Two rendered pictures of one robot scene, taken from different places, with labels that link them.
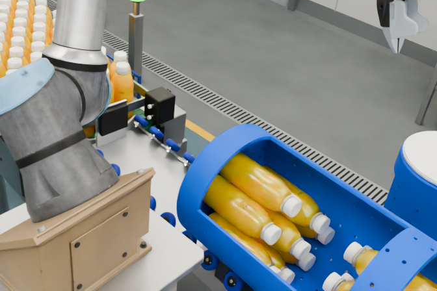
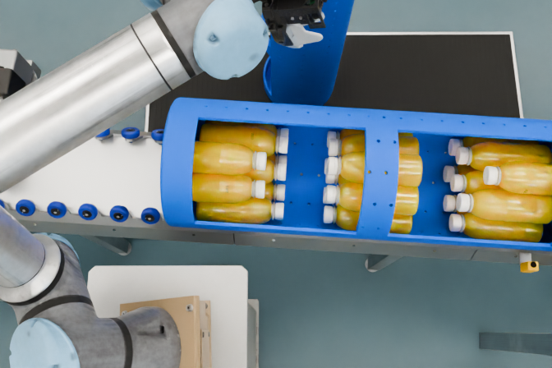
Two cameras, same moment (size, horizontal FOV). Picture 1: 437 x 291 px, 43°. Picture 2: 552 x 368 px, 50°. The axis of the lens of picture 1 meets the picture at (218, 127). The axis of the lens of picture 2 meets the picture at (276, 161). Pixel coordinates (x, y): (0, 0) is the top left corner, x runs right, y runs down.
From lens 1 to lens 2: 0.72 m
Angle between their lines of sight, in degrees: 44
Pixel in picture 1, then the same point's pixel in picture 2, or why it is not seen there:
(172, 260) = (232, 295)
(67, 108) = (100, 334)
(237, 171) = (196, 167)
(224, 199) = (204, 195)
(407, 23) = (310, 36)
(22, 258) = not seen: outside the picture
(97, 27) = (31, 246)
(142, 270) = (222, 323)
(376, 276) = (374, 196)
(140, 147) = not seen: hidden behind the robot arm
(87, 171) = (159, 350)
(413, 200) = not seen: hidden behind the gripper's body
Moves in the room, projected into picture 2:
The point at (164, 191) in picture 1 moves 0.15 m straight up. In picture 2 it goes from (111, 181) to (93, 164)
